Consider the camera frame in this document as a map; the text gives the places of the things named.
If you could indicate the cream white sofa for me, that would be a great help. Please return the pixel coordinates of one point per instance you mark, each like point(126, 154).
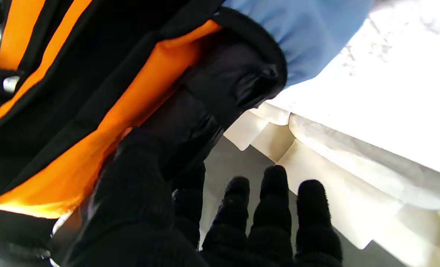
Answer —
point(353, 178)

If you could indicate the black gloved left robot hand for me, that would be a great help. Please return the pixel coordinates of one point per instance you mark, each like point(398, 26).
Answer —
point(131, 207)

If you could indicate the orange and blue backpack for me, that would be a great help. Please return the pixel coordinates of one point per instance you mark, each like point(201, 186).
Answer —
point(75, 92)

